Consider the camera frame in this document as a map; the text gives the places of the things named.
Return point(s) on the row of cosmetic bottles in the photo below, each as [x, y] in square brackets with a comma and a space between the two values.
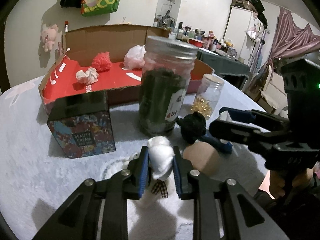
[200, 33]

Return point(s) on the red bowl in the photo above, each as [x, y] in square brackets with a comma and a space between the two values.
[196, 42]

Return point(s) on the small clear plastic jar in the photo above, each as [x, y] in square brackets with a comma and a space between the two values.
[208, 90]

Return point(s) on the pink curtain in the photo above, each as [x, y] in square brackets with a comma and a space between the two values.
[290, 37]

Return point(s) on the white cabinet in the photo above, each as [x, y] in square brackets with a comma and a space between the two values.
[240, 30]

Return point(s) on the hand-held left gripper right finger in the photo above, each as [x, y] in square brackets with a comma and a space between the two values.
[178, 177]

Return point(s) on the white mesh bath loofah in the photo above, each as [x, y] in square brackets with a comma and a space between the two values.
[133, 57]

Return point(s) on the tan round powder puff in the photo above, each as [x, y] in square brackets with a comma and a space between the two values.
[202, 160]

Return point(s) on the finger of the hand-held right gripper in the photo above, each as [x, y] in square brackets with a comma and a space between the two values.
[232, 130]
[237, 113]

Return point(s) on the cardboard box red inside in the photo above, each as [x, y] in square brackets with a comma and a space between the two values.
[112, 80]

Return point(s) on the table with dark green cloth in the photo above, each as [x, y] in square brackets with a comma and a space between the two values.
[225, 65]

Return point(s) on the pink plush toy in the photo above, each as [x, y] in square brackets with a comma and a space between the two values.
[49, 36]

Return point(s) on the white cotton fluff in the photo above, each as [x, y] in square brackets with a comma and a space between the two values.
[160, 157]

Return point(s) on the patterned storage bag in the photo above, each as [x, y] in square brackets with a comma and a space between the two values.
[241, 2]

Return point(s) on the person's right hand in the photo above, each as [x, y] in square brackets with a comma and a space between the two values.
[276, 183]

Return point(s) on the coral mesh bath loofah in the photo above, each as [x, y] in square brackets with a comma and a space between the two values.
[102, 62]

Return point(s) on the light blue fleece blanket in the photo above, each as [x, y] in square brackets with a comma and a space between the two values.
[37, 170]

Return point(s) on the large glass jar metal lid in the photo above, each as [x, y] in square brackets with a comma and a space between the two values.
[162, 92]

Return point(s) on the black floral printed tin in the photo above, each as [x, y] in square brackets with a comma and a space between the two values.
[82, 132]

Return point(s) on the cream knitted scrunchie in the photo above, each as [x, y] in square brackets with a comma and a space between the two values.
[86, 76]

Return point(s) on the black clothing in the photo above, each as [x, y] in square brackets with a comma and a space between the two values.
[258, 5]

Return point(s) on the white plush toy plaid bow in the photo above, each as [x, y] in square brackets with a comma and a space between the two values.
[160, 189]

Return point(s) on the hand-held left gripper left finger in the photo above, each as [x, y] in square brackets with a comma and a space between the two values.
[144, 172]

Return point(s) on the wall mirror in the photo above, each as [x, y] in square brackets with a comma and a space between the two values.
[172, 7]

